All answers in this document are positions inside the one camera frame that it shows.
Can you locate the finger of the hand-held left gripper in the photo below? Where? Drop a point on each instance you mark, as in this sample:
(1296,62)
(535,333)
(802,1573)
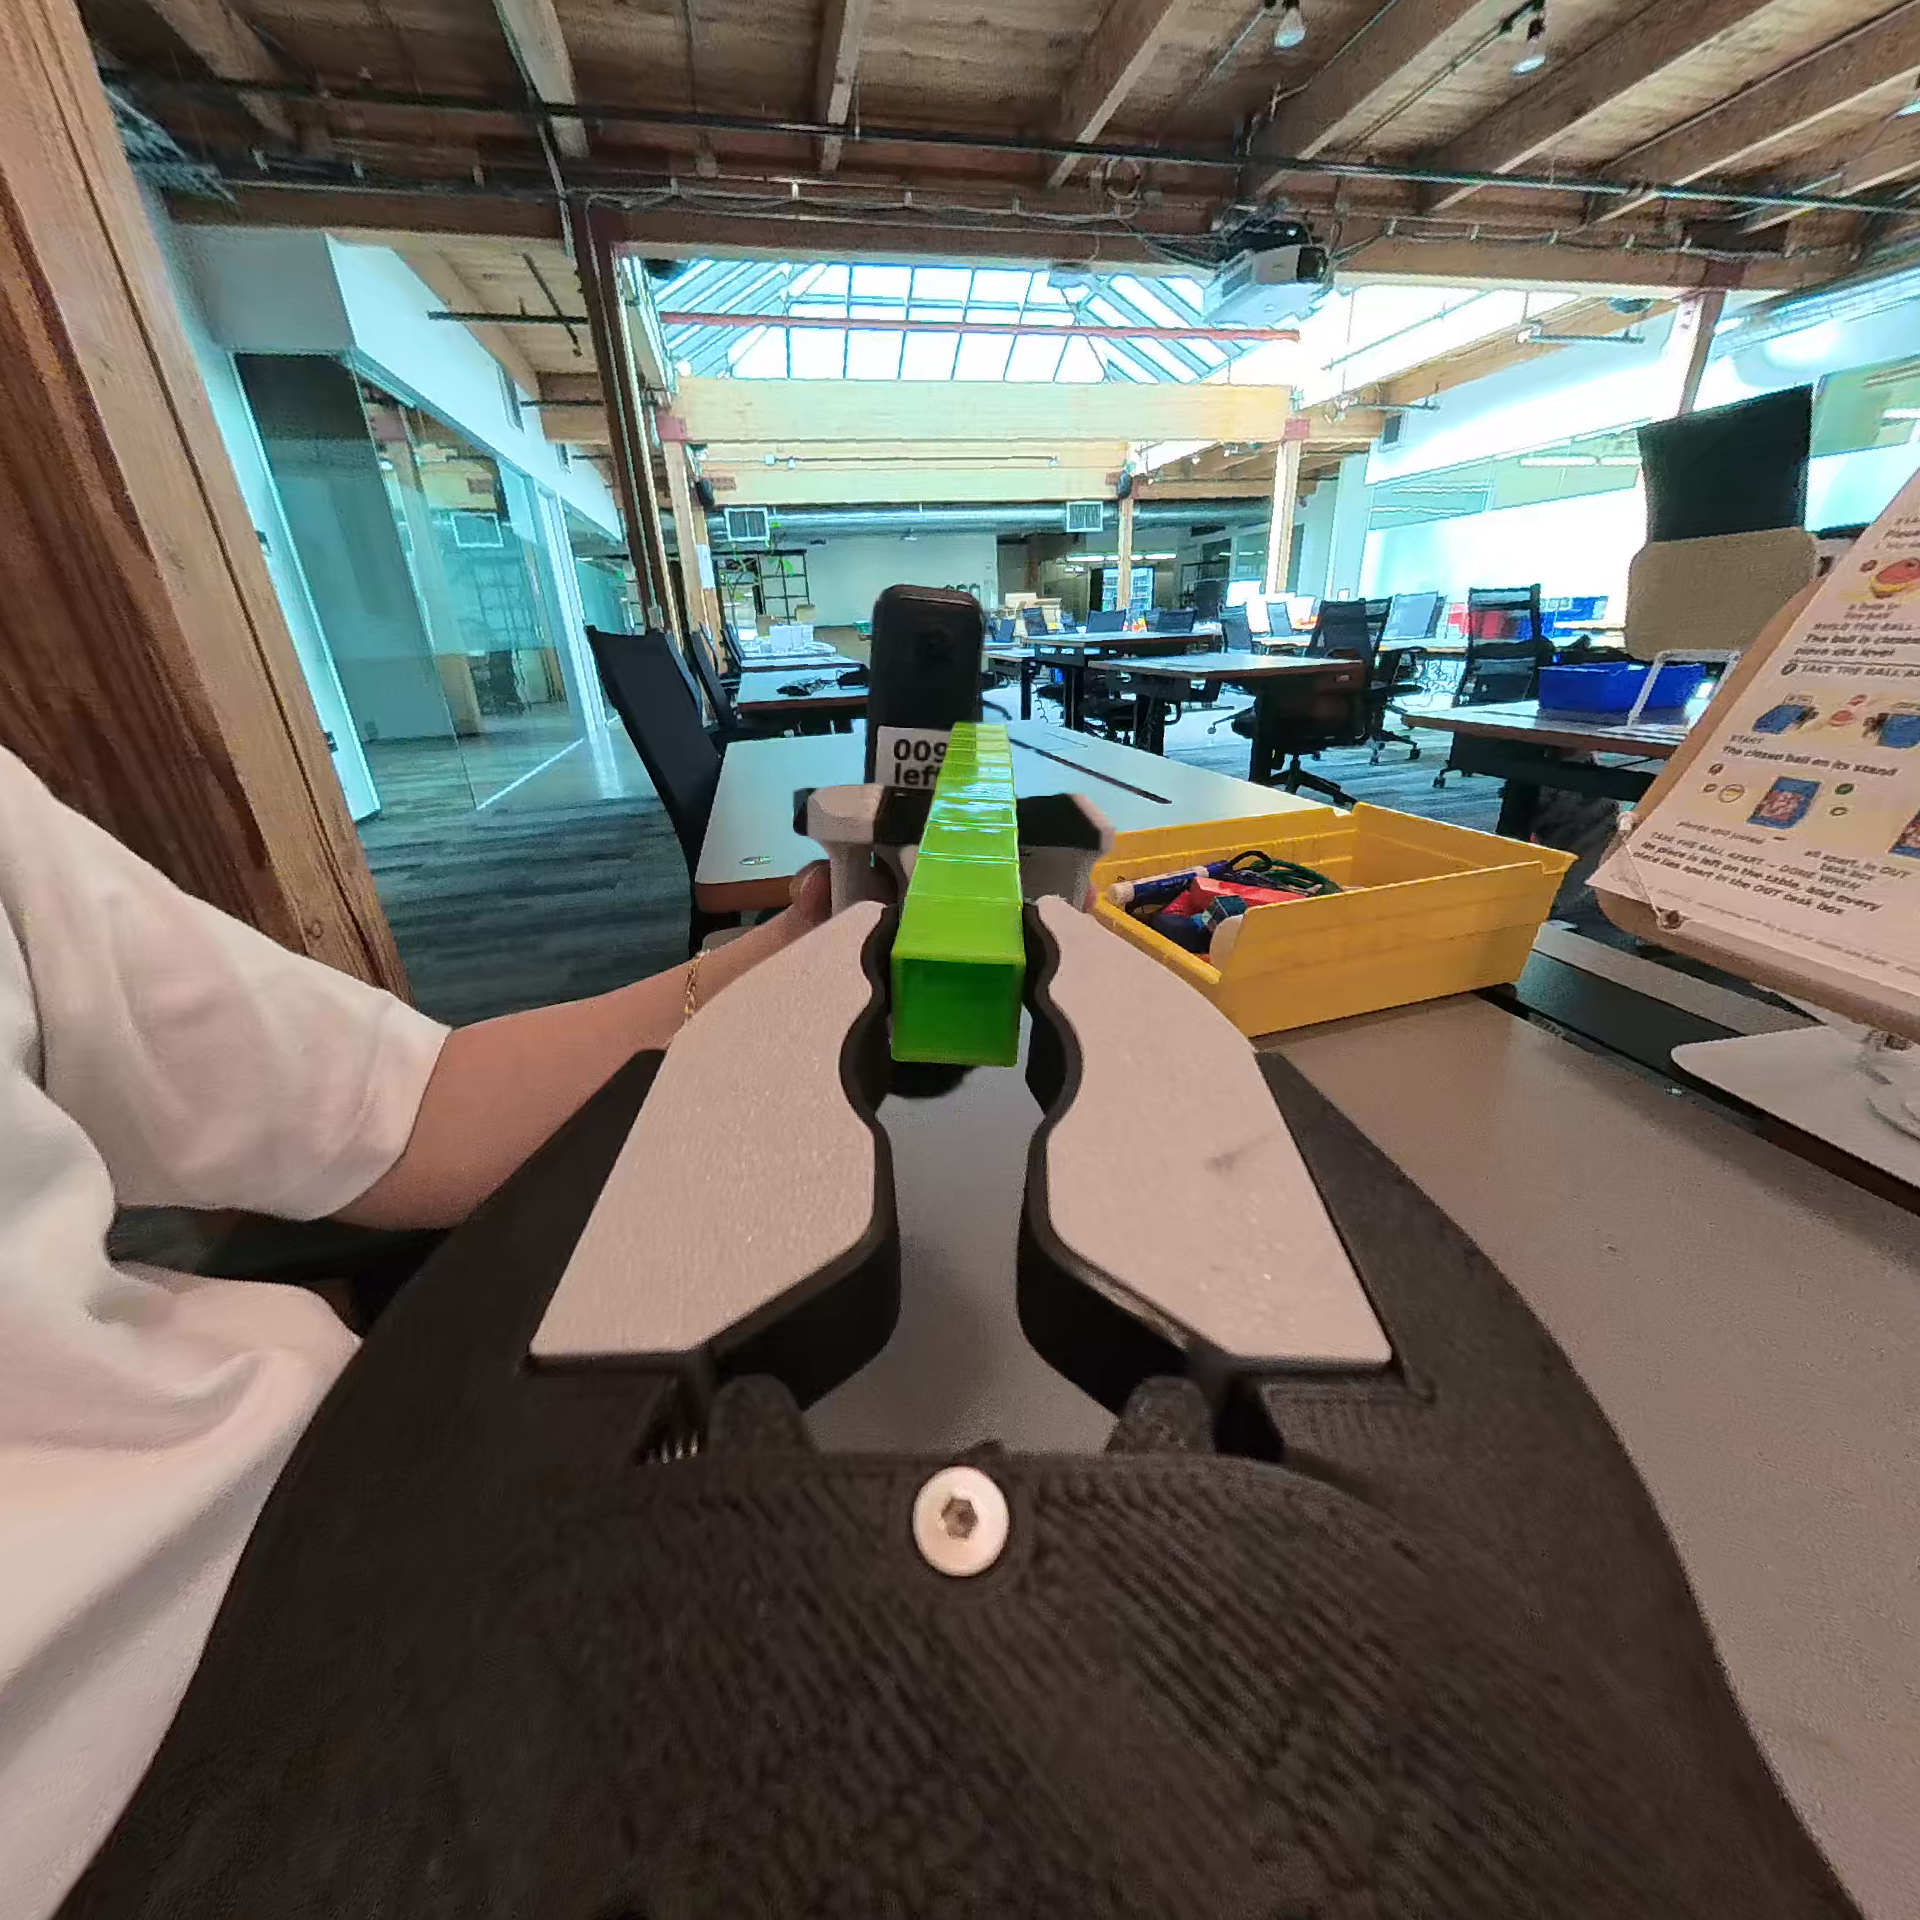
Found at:
(1072,842)
(846,823)

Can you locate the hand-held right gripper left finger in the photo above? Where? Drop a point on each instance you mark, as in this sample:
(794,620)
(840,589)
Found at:
(716,1187)

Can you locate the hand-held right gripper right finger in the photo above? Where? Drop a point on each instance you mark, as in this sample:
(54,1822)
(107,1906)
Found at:
(1205,1205)

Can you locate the green segmented bar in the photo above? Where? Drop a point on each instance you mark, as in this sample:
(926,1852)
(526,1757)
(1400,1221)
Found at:
(964,899)

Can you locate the yellow plastic bin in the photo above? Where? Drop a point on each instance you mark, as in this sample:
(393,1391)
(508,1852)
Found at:
(1347,967)

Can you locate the person's left forearm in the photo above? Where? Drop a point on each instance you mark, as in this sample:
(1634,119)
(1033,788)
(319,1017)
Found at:
(526,1094)

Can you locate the person's left hand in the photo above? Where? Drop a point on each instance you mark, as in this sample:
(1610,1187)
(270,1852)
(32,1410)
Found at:
(761,955)

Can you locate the white office desk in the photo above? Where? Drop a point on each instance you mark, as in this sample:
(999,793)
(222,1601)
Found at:
(761,823)

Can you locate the white marker with blue cap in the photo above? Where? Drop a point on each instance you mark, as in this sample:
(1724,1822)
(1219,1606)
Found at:
(1157,884)

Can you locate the dark blue block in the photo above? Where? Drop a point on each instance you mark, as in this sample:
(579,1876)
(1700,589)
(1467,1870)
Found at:
(1181,923)

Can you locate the red block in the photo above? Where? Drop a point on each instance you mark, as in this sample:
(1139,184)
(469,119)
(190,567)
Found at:
(1245,899)

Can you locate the black office chair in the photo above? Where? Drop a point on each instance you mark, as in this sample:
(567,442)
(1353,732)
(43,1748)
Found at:
(1337,670)
(657,732)

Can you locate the ceiling projector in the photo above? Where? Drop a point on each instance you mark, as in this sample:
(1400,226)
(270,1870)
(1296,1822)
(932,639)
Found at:
(1269,279)

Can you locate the person in white shirt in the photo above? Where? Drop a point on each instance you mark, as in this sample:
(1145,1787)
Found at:
(152,1205)

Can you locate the blue plastic bin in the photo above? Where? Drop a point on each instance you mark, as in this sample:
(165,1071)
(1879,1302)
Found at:
(1624,685)

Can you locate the instruction sheet on stand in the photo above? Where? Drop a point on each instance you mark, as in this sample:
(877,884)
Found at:
(1770,1081)

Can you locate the printed instruction sheet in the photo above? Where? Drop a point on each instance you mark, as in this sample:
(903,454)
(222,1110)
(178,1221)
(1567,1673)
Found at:
(1801,809)

